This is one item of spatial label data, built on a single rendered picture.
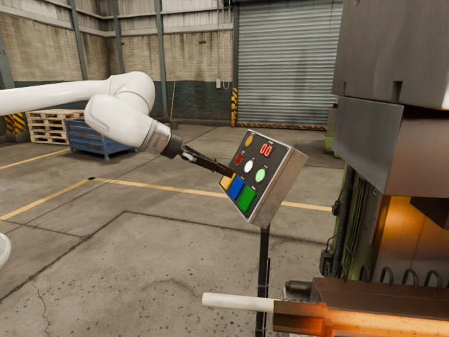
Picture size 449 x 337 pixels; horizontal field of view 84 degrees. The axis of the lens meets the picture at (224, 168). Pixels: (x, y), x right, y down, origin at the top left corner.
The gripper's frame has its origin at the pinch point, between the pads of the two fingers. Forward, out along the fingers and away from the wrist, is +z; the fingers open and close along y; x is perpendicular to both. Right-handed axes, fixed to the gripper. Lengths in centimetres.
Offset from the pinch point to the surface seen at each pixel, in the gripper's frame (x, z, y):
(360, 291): -4.4, 21.0, 41.9
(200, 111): 29, 185, -800
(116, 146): -116, -21, -449
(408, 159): 17, -7, 54
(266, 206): -3.7, 16.5, 7.1
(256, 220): -9.4, 15.9, 7.1
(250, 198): -4.5, 12.4, 2.5
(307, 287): -11.1, 16.9, 34.5
